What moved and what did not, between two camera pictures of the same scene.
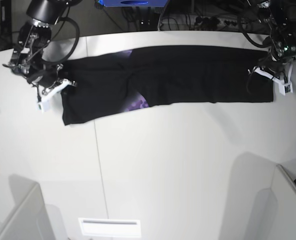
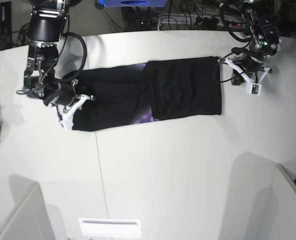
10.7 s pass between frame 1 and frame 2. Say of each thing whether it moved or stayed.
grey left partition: stayed
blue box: stayed
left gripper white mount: moved
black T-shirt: moved
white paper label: stayed
